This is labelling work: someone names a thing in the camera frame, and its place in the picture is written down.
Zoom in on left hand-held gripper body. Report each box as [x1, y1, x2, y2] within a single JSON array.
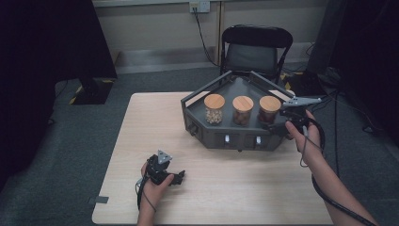
[[146, 149, 174, 185]]

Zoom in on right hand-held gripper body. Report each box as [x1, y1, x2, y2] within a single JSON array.
[[279, 96, 323, 126]]

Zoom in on glass jar of dark red fruit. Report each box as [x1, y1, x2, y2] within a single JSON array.
[[257, 95, 282, 125]]

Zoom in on dark grey metal tray rack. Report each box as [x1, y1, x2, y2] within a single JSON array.
[[181, 70, 309, 153]]

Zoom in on glass jar of brown nuts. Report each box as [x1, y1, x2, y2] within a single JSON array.
[[231, 95, 255, 127]]

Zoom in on glass jar of white lotus seeds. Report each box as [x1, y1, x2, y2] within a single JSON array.
[[203, 93, 226, 125]]

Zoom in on person's left hand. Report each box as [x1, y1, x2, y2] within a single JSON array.
[[139, 161, 176, 211]]

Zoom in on person's right hand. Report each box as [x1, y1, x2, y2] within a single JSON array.
[[284, 110, 323, 166]]

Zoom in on black floor plate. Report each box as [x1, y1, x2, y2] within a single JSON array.
[[283, 72, 327, 97]]

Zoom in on grey tape mark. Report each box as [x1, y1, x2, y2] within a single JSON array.
[[88, 195, 110, 205]]

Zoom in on black folding chair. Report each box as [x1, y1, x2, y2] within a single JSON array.
[[220, 24, 295, 86]]

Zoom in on black curtain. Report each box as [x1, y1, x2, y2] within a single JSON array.
[[328, 0, 399, 147], [0, 0, 118, 191]]

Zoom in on black stand base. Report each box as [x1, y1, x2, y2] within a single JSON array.
[[69, 77, 115, 105]]

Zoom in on thin grey gripper cable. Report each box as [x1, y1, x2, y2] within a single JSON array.
[[299, 125, 311, 169]]

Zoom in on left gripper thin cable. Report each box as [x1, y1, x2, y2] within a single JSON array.
[[135, 176, 158, 212]]

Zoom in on black floor cables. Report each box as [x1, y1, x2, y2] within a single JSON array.
[[309, 89, 382, 178]]

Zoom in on thick black gripper cable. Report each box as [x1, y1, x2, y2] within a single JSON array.
[[309, 117, 376, 226]]

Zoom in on black wall power cable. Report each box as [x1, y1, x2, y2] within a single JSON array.
[[193, 8, 221, 68]]

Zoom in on white wall socket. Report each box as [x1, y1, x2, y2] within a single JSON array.
[[188, 1, 211, 14]]

